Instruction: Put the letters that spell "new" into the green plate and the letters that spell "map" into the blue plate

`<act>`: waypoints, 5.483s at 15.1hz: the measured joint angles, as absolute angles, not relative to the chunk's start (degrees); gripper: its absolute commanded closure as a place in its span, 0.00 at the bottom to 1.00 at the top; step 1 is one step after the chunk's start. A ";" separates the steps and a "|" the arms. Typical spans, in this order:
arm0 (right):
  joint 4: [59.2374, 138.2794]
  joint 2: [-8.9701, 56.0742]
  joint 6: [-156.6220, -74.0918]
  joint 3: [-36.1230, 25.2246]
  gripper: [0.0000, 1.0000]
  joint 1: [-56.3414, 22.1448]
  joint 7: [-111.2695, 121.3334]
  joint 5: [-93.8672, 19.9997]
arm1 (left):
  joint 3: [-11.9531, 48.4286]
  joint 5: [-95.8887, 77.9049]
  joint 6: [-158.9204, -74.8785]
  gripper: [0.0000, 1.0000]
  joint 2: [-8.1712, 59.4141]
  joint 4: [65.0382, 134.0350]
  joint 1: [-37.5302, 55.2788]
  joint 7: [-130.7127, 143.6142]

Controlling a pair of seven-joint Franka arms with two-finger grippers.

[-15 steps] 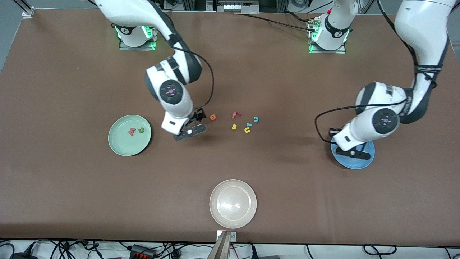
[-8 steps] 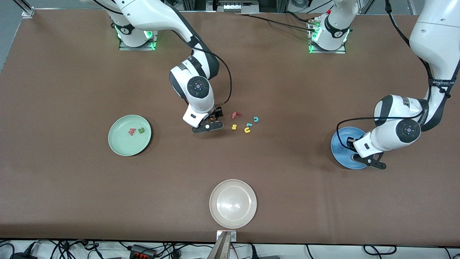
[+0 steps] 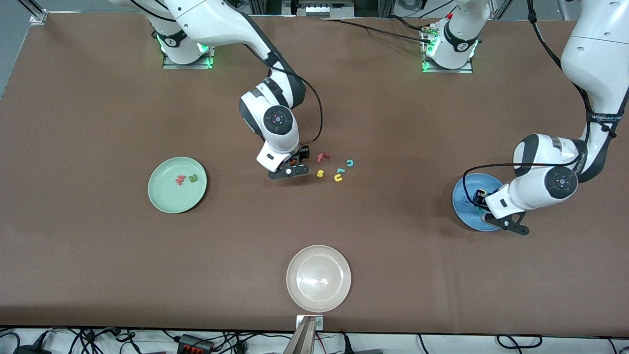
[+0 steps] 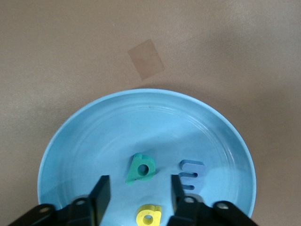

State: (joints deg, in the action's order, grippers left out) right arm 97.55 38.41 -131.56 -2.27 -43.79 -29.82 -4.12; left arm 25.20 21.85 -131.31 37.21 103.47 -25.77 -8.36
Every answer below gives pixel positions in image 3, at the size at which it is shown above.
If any blue plate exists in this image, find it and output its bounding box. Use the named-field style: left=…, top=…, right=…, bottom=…
left=452, top=173, right=513, bottom=232

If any beige plate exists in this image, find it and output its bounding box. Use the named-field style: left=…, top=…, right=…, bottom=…
left=286, top=245, right=352, bottom=313

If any green plate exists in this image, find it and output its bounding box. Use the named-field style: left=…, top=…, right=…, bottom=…
left=148, top=157, right=207, bottom=214

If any grey electronics box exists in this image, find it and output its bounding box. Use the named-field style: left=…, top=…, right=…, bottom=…
left=281, top=0, right=355, bottom=19

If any black red power strip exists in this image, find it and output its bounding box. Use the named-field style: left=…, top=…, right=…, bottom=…
left=176, top=333, right=215, bottom=354

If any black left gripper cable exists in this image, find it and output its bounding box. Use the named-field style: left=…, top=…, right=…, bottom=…
left=462, top=0, right=620, bottom=205

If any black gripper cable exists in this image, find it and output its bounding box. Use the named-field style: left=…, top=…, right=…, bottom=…
left=462, top=0, right=620, bottom=205
left=243, top=42, right=324, bottom=148

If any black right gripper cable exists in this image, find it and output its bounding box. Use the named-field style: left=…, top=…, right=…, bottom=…
left=243, top=42, right=324, bottom=148

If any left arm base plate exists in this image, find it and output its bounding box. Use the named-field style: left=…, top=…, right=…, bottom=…
left=421, top=22, right=475, bottom=74

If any looped black cable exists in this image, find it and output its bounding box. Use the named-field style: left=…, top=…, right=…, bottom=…
left=495, top=334, right=544, bottom=351

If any long black cable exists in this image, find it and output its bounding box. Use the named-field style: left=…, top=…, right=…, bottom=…
left=319, top=18, right=435, bottom=44

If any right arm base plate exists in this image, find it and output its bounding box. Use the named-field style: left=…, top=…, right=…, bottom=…
left=162, top=47, right=215, bottom=70

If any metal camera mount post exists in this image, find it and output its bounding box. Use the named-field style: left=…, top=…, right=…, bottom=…
left=284, top=315, right=325, bottom=354

